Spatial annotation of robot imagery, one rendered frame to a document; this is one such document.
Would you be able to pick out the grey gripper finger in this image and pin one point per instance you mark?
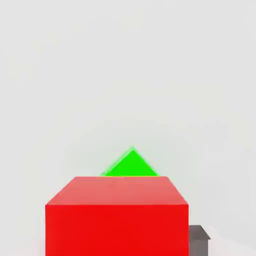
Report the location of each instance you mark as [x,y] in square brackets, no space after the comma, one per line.
[198,242]

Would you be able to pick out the small red cube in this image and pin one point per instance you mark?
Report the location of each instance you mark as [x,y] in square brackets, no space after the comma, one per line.
[116,224]

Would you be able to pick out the small green cube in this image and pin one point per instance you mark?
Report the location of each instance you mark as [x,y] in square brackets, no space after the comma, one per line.
[132,165]

